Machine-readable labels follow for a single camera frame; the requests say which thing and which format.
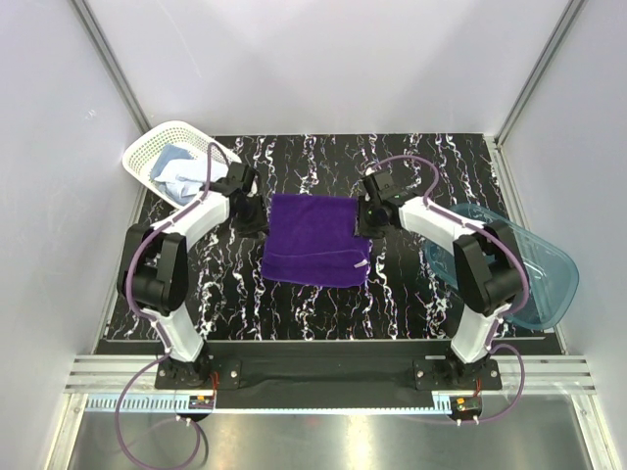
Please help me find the white towel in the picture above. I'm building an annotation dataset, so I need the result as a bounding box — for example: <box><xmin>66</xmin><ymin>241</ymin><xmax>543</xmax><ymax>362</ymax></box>
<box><xmin>154</xmin><ymin>157</ymin><xmax>228</xmax><ymax>200</ymax></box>

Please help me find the white perforated laundry basket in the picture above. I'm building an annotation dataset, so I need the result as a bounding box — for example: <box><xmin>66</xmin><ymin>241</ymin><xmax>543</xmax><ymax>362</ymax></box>
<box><xmin>122</xmin><ymin>120</ymin><xmax>241</xmax><ymax>209</ymax></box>

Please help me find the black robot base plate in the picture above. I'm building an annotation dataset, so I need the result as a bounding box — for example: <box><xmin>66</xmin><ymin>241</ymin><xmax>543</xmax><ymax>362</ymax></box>
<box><xmin>155</xmin><ymin>340</ymin><xmax>503</xmax><ymax>392</ymax></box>

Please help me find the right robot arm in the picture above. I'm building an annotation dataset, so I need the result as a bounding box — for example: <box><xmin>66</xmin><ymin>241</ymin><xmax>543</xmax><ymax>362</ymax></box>
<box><xmin>356</xmin><ymin>196</ymin><xmax>530</xmax><ymax>389</ymax></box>

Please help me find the aluminium frame rail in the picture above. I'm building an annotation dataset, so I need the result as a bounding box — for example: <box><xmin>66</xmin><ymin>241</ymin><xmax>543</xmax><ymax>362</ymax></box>
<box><xmin>65</xmin><ymin>355</ymin><xmax>596</xmax><ymax>415</ymax></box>

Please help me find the light blue towel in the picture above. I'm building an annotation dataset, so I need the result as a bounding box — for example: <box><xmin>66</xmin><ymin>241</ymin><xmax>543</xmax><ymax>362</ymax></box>
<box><xmin>149</xmin><ymin>144</ymin><xmax>193</xmax><ymax>183</ymax></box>

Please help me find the blue transparent plastic tray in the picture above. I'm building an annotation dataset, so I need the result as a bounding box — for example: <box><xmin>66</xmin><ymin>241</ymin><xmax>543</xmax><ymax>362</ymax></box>
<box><xmin>403</xmin><ymin>199</ymin><xmax>579</xmax><ymax>331</ymax></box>

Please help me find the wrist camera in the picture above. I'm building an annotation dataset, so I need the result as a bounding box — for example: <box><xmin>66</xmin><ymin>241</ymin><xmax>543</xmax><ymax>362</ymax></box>
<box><xmin>211</xmin><ymin>162</ymin><xmax>257</xmax><ymax>196</ymax></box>
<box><xmin>362</xmin><ymin>169</ymin><xmax>405</xmax><ymax>202</ymax></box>

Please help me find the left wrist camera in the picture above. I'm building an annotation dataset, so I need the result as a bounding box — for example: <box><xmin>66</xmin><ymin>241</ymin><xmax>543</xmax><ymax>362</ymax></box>
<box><xmin>211</xmin><ymin>162</ymin><xmax>257</xmax><ymax>196</ymax></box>

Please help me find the purple microfiber towel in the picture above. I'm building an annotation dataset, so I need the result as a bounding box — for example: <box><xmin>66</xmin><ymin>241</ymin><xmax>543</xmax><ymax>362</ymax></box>
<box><xmin>261</xmin><ymin>194</ymin><xmax>369</xmax><ymax>289</ymax></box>

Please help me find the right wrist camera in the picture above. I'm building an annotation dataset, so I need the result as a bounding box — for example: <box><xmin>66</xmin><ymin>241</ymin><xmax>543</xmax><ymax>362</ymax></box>
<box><xmin>362</xmin><ymin>169</ymin><xmax>405</xmax><ymax>202</ymax></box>

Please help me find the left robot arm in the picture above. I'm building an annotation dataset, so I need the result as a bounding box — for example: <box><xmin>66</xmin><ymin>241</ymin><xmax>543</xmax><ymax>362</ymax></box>
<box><xmin>117</xmin><ymin>192</ymin><xmax>268</xmax><ymax>388</ymax></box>

